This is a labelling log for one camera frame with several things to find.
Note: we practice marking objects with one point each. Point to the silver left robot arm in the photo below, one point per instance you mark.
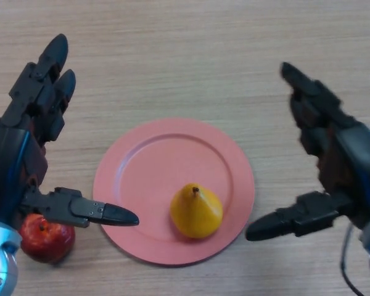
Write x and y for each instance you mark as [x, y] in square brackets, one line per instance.
[1, 259]

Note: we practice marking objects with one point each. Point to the pink round plate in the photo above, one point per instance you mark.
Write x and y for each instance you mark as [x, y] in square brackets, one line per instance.
[142, 172]

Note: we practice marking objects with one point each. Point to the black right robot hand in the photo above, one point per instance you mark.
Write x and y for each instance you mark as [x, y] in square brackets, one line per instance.
[351, 154]

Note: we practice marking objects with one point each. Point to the red apple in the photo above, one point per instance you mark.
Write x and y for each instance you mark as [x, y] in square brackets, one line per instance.
[46, 243]

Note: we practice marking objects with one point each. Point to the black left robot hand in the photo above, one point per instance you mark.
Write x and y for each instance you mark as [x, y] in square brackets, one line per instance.
[15, 160]

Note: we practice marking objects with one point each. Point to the yellow pear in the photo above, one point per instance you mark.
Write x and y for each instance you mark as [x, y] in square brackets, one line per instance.
[195, 212]

